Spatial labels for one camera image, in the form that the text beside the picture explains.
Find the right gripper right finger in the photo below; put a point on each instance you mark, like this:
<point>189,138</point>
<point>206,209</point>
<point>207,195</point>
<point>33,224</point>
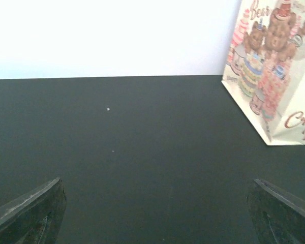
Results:
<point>277,215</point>

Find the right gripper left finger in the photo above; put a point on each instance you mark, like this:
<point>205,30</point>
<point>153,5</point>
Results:
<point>34,217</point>

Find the white printed paper bag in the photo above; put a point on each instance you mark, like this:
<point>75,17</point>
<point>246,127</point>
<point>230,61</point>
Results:
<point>265,69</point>

